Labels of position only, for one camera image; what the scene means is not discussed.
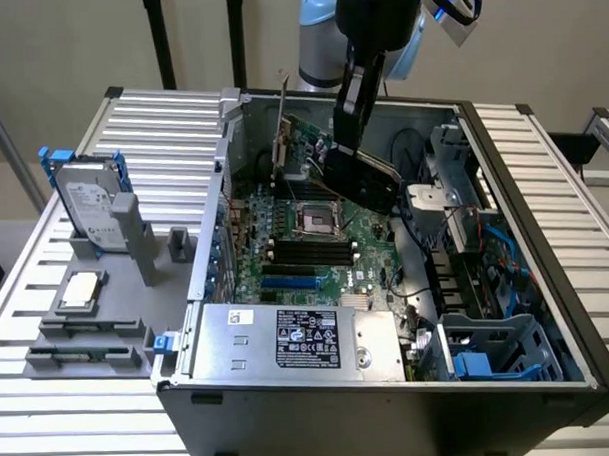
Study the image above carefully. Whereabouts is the silver metal drive bracket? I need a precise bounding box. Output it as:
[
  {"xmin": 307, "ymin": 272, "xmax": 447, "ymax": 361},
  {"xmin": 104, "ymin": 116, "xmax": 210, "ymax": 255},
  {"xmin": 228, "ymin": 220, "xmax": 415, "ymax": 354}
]
[{"xmin": 401, "ymin": 121, "xmax": 501, "ymax": 255}]

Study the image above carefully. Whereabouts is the silver CPU chip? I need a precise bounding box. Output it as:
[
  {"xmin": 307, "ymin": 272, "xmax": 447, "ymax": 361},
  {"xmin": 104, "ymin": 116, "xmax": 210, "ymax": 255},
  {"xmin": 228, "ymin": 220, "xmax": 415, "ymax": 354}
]
[{"xmin": 59, "ymin": 271, "xmax": 102, "ymax": 307}]

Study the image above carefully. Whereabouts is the grey parts rack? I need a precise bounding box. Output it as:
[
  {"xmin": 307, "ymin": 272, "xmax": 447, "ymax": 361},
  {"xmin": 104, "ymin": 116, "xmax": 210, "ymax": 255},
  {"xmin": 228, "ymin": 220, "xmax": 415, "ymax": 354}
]
[{"xmin": 19, "ymin": 190, "xmax": 207, "ymax": 384}]

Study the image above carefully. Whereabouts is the blue SATA wire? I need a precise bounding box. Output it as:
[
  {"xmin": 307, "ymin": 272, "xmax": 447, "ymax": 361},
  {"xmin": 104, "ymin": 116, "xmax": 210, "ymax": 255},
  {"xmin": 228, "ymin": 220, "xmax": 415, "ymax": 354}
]
[{"xmin": 476, "ymin": 218, "xmax": 531, "ymax": 296}]

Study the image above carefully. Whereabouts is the green motherboard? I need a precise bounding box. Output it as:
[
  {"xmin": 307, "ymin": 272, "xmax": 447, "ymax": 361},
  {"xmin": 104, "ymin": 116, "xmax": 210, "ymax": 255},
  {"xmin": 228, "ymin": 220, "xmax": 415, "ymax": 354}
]
[{"xmin": 226, "ymin": 172, "xmax": 419, "ymax": 318}]

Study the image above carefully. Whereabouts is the black tripod pole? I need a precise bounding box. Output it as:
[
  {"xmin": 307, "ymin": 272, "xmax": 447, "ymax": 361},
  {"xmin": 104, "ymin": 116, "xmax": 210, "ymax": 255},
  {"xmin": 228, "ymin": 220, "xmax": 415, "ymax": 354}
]
[
  {"xmin": 225, "ymin": 0, "xmax": 250, "ymax": 90},
  {"xmin": 142, "ymin": 0, "xmax": 178, "ymax": 92}
]

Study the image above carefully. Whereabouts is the black open PC case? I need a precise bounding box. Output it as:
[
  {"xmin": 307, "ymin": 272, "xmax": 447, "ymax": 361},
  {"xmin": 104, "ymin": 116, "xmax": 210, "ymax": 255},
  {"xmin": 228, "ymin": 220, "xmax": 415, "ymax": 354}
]
[{"xmin": 144, "ymin": 73, "xmax": 609, "ymax": 456}]

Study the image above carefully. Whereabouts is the black RAM slot bank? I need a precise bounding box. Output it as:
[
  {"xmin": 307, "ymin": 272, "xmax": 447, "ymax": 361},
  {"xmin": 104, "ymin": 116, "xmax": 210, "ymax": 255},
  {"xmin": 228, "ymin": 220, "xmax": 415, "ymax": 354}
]
[{"xmin": 272, "ymin": 234, "xmax": 360, "ymax": 270}]

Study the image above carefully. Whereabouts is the hard disk in blue carrier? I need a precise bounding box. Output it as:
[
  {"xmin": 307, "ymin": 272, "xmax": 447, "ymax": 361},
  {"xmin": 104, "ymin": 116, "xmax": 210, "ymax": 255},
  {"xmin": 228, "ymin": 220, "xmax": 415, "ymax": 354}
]
[{"xmin": 38, "ymin": 142, "xmax": 136, "ymax": 259}]

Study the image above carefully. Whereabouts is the CPU socket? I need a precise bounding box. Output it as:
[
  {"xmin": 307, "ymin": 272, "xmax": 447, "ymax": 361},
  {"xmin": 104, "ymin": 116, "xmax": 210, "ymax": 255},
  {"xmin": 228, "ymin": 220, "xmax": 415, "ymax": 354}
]
[{"xmin": 292, "ymin": 200, "xmax": 348, "ymax": 240}]

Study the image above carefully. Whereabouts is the grey disk bay cage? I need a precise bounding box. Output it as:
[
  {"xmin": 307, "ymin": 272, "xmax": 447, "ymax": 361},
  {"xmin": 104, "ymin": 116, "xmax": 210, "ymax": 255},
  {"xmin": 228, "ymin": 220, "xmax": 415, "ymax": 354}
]
[{"xmin": 436, "ymin": 309, "xmax": 554, "ymax": 385}]

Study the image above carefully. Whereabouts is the black looped wire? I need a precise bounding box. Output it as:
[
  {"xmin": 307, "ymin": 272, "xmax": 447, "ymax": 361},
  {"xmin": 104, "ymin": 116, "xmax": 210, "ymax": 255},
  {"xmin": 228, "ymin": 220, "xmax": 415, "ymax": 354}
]
[{"xmin": 389, "ymin": 127, "xmax": 430, "ymax": 186}]

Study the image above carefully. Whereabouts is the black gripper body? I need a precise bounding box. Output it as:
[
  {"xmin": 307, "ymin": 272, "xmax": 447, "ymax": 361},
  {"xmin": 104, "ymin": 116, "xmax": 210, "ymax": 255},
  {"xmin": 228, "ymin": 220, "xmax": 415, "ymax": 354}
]
[{"xmin": 334, "ymin": 0, "xmax": 425, "ymax": 57}]

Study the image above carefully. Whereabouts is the green graphics card black fan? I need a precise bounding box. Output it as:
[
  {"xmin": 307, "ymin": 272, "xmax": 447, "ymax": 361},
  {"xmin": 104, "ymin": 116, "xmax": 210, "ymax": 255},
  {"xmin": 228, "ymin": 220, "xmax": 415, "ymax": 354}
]
[{"xmin": 267, "ymin": 64, "xmax": 403, "ymax": 221}]

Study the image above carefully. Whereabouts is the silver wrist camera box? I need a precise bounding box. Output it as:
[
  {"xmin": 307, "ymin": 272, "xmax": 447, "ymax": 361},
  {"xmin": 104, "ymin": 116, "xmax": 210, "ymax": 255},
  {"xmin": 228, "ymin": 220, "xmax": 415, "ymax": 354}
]
[{"xmin": 421, "ymin": 0, "xmax": 485, "ymax": 50}]

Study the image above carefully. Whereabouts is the silver power supply unit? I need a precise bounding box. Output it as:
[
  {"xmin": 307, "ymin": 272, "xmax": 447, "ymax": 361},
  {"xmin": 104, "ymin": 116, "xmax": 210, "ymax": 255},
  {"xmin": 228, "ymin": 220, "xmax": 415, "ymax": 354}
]
[{"xmin": 188, "ymin": 296, "xmax": 409, "ymax": 391}]

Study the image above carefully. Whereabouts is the blue expansion slot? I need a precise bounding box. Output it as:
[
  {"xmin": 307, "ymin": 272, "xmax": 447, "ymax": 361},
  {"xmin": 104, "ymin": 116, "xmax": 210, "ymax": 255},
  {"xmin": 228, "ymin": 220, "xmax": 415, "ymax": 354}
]
[{"xmin": 259, "ymin": 273, "xmax": 322, "ymax": 295}]

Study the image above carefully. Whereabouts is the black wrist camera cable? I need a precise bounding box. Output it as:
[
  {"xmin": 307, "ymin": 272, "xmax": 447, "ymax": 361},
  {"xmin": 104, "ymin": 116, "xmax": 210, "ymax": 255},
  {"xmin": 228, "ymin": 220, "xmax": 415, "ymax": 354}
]
[{"xmin": 424, "ymin": 0, "xmax": 484, "ymax": 29}]

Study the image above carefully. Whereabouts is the blue case latch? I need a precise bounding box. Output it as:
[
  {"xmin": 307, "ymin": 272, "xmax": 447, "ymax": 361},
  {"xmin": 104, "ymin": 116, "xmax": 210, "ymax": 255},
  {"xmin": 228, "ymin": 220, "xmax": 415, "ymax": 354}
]
[{"xmin": 151, "ymin": 331, "xmax": 181, "ymax": 355}]

